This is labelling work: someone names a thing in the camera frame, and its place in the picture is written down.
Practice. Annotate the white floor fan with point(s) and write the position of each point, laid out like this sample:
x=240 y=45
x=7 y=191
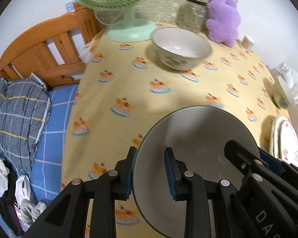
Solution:
x=290 y=76

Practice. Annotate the blue plaid bedsheet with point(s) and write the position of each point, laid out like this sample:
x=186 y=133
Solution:
x=45 y=177

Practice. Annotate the wooden bed headboard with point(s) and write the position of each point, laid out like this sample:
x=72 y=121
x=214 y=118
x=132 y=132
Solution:
x=47 y=49

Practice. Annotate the purple plush toy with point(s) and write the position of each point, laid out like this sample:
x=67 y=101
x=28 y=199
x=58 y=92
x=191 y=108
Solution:
x=223 y=21

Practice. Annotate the red pattern white plate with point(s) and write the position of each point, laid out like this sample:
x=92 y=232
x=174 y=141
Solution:
x=287 y=143

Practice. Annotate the floral bowl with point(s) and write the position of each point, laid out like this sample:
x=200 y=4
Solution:
x=180 y=49
x=282 y=95

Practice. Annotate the glass jar black lid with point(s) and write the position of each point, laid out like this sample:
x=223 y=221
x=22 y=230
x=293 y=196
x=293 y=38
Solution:
x=192 y=15

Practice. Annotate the pile of clothes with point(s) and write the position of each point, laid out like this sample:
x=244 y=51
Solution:
x=17 y=208

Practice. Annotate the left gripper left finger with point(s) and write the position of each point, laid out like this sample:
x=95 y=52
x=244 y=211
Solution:
x=114 y=185

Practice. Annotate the grey plaid pillow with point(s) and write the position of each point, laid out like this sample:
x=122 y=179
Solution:
x=24 y=112

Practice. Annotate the cotton swab container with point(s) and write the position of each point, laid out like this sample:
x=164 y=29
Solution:
x=247 y=43

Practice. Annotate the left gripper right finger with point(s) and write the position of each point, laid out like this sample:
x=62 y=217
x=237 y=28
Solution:
x=187 y=186

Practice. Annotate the yellow patterned tablecloth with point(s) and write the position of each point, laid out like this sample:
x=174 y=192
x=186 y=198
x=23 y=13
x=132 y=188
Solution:
x=126 y=90

